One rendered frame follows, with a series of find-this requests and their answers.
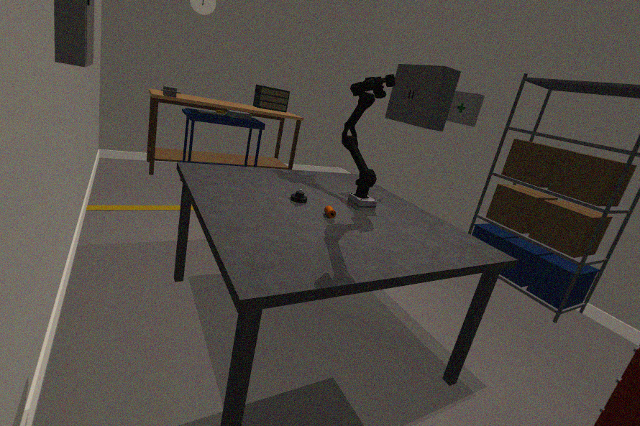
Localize orange cylinder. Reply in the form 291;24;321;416
324;205;336;218

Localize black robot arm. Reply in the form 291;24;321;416
342;79;386;199

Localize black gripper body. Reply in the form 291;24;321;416
365;74;395;89

